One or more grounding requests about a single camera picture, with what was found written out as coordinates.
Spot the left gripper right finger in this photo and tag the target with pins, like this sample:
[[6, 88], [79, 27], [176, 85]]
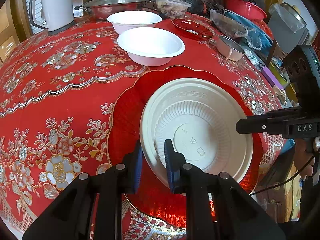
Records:
[[217, 206]]

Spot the cream plastic lid plate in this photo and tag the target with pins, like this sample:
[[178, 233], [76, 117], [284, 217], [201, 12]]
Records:
[[199, 117]]

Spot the steel pot with lid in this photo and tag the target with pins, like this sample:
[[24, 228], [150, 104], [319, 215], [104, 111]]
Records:
[[101, 9]]

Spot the purple box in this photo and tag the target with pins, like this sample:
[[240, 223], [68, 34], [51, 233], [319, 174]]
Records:
[[269, 76]]

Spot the clear bag with food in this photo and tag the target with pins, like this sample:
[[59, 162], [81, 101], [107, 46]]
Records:
[[234, 29]]

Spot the blue plastic bag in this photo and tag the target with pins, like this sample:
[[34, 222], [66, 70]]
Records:
[[252, 27]]

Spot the red plastic basin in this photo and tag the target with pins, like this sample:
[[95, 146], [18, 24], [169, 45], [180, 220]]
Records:
[[245, 9]]

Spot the small red glass dish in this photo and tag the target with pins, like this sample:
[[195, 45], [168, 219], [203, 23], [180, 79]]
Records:
[[191, 29]]

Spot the black plastic bag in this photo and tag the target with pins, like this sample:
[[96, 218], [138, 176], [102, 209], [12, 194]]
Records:
[[203, 8]]

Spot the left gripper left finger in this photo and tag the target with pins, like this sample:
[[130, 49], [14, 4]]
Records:
[[90, 206]]

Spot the person's right hand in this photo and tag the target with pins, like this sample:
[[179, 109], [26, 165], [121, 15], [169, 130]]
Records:
[[301, 156]]

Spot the large red glass plate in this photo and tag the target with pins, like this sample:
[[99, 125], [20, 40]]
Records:
[[153, 198]]

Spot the clear plastic food container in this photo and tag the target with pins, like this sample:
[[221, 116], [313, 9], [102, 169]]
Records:
[[172, 8]]

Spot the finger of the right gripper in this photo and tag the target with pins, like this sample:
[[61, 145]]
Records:
[[278, 113], [260, 124]]

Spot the white electric kettle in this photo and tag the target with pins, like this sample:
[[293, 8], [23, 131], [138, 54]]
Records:
[[58, 15]]

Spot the grey appliance in plastic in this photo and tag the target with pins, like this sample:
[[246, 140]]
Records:
[[287, 26]]

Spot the pink steel cup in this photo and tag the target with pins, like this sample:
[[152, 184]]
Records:
[[228, 48]]

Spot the white foam bowl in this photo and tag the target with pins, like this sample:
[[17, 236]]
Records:
[[125, 20], [150, 46]]

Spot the red floral tablecloth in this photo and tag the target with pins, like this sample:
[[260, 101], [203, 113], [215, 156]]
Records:
[[57, 99]]

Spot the yellow steel bowl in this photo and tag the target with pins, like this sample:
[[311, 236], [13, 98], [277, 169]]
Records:
[[282, 78]]

